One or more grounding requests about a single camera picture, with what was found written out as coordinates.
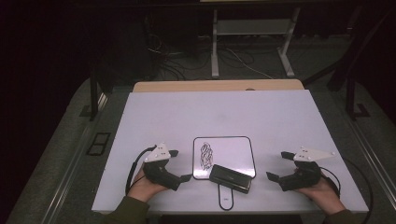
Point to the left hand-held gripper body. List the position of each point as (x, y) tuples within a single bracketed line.
[(162, 177)]

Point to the black floor outlet frame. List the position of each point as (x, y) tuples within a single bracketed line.
[(99, 143)]

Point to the person's left hand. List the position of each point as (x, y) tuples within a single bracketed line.
[(143, 188)]

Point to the white metal desk frame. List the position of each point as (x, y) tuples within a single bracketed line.
[(249, 27)]

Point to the black eraser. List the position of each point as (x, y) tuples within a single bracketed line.
[(230, 179)]

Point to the person's right hand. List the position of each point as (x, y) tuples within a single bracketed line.
[(323, 196)]

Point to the black metal stand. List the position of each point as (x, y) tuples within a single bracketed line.
[(93, 93), (350, 99)]

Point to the light wooden table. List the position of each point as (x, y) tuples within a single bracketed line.
[(218, 85)]

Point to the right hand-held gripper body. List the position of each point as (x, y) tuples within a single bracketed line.
[(300, 179)]

